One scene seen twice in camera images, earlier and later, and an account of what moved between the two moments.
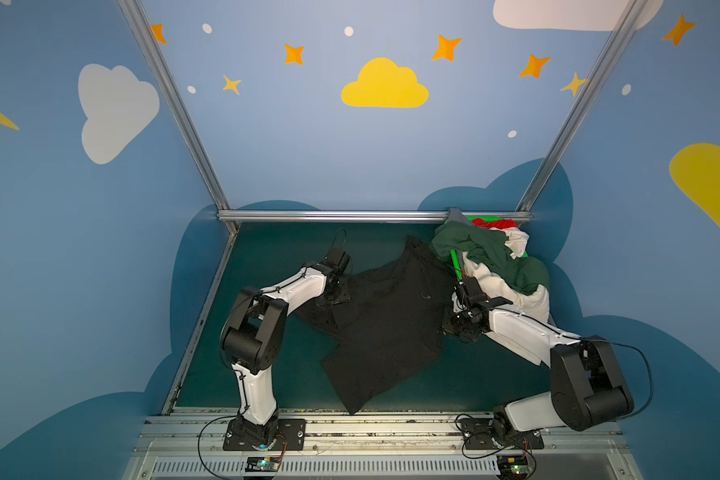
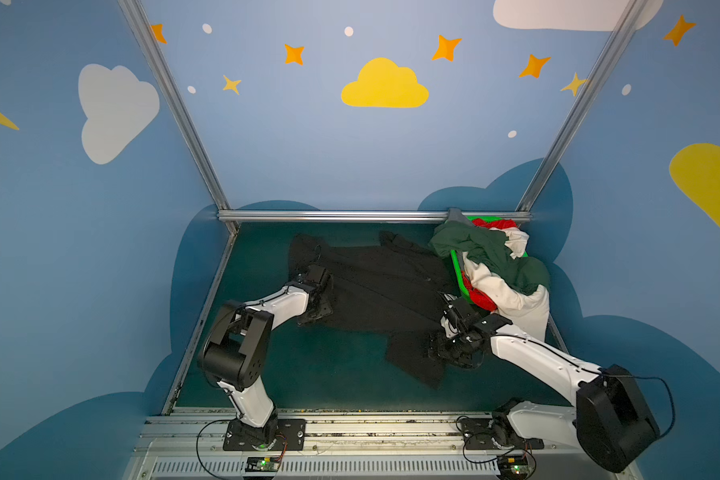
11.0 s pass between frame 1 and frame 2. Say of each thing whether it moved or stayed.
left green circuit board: stayed
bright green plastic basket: stayed
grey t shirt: stayed
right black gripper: moved
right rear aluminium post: stayed
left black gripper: moved
